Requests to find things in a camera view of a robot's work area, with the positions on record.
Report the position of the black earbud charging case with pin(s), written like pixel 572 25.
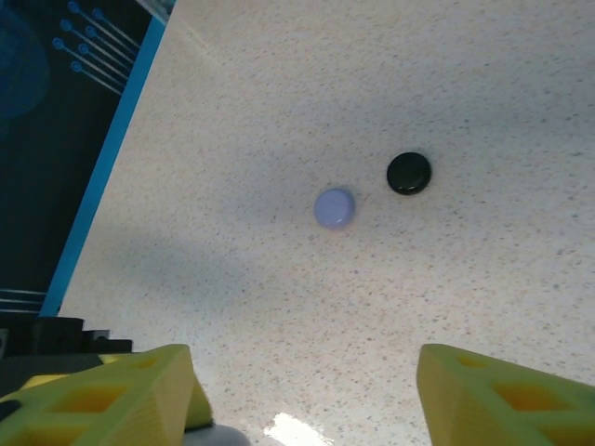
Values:
pixel 409 173

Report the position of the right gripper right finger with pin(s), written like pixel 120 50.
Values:
pixel 455 399

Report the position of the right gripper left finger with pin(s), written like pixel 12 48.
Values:
pixel 153 385

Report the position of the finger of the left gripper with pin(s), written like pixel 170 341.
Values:
pixel 56 344

